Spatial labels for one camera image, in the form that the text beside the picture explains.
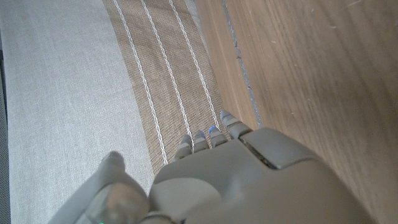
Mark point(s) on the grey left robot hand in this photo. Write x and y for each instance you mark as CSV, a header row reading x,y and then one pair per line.
x,y
248,186

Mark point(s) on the beige striped backdrop cloth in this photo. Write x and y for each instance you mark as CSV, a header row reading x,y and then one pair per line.
x,y
77,77

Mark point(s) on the grey perforated panel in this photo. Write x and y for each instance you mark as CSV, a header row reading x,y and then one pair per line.
x,y
3,155

